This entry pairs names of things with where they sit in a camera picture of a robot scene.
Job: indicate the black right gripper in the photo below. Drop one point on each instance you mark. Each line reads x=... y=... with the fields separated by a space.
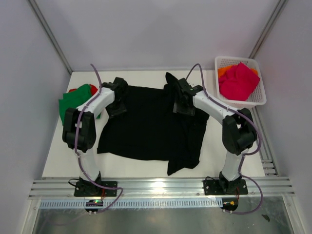
x=177 y=107

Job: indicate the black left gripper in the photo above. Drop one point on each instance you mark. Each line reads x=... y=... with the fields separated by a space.
x=111 y=113

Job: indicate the black t shirt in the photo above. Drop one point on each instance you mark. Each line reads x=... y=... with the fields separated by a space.
x=150 y=130

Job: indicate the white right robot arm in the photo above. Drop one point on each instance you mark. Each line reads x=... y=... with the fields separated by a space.
x=238 y=129

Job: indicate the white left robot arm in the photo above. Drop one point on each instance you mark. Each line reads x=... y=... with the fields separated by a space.
x=79 y=128

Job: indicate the red t shirt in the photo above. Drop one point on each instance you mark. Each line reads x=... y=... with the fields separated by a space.
x=93 y=89

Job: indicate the green t shirt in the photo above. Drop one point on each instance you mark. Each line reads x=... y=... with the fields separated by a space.
x=74 y=99

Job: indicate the orange t shirt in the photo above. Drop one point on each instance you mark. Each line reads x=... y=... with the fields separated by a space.
x=222 y=71

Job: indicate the pink t shirt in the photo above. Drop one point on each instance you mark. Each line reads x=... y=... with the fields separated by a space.
x=238 y=83

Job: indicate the white plastic basket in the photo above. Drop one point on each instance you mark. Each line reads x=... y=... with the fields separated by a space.
x=257 y=97

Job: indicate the aluminium front rail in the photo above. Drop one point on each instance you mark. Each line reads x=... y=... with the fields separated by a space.
x=156 y=187

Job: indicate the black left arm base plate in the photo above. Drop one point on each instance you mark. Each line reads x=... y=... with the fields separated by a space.
x=87 y=189

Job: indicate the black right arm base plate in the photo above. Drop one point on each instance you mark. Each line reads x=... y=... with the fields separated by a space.
x=212 y=187

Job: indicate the grey slotted cable duct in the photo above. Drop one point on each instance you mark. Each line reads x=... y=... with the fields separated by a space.
x=132 y=203

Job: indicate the left rear frame post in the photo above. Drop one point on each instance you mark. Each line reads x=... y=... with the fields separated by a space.
x=50 y=35

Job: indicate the frame post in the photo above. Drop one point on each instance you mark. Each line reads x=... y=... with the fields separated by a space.
x=50 y=35
x=275 y=14

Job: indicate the right rear frame post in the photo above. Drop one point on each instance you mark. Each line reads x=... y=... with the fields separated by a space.
x=275 y=14

